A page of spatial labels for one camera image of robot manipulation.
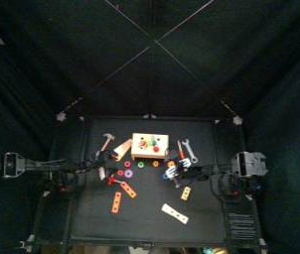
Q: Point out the green toy nut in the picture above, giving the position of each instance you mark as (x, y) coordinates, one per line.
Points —
(141, 164)

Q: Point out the yellow perforated strip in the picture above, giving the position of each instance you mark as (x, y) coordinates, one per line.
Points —
(186, 193)

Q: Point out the blue toy nut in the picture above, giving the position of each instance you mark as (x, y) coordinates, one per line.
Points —
(166, 176)

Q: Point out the orange toy screwdriver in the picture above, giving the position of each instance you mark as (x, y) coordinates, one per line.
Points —
(180, 149)

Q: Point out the red peg in box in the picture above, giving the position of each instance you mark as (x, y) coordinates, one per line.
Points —
(156, 149)

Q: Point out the metal frame corner bracket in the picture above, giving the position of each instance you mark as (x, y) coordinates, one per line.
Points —
(61, 116)
(238, 120)

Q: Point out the wooden toy tool box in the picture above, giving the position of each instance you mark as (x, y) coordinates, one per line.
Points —
(151, 147)

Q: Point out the white label sticker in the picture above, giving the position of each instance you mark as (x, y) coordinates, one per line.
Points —
(242, 227)

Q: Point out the white perforated strip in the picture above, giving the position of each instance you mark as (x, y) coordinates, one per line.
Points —
(175, 213)

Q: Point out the grey toy wrench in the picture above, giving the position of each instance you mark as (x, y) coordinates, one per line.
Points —
(190, 151)

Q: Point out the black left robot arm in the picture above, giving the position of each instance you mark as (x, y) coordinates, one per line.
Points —
(38, 164)

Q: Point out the orange toy nut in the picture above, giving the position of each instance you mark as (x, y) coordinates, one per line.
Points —
(156, 163)

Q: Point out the orange perforated strip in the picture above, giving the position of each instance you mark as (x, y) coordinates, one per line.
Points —
(117, 202)
(128, 189)

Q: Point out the red toy nut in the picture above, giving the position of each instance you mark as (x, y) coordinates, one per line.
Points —
(120, 172)
(128, 163)

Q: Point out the red toy bolt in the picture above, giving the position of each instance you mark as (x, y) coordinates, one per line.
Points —
(112, 180)

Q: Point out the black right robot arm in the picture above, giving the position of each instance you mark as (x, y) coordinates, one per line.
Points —
(246, 164)

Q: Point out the purple toy gear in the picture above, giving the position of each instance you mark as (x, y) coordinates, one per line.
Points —
(129, 173)

